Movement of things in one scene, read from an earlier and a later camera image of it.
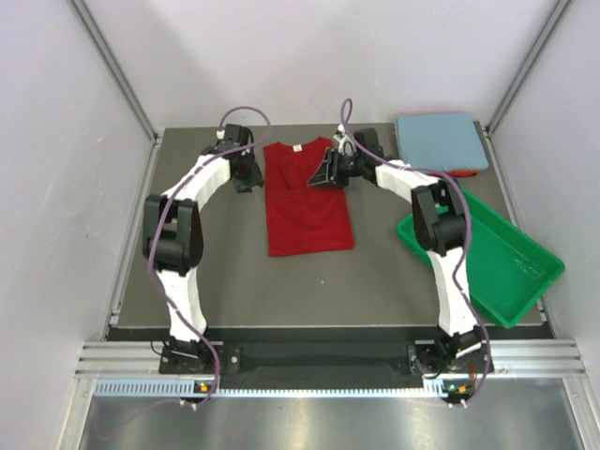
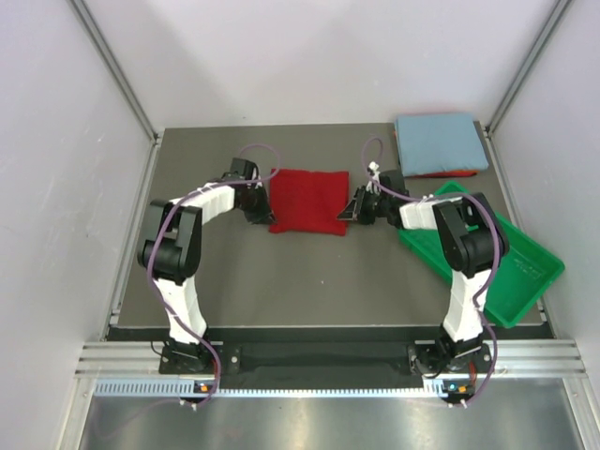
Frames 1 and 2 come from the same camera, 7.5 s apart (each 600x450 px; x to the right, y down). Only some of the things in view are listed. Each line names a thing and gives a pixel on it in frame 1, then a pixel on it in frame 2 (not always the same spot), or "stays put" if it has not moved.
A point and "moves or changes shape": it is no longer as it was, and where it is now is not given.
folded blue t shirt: [449, 142] stays put
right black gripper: [329, 172] → [354, 210]
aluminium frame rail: [558, 357] stays put
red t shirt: [303, 218] moves or changes shape
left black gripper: [254, 179] → [263, 215]
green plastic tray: [507, 268] stays put
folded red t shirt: [461, 172] stays put
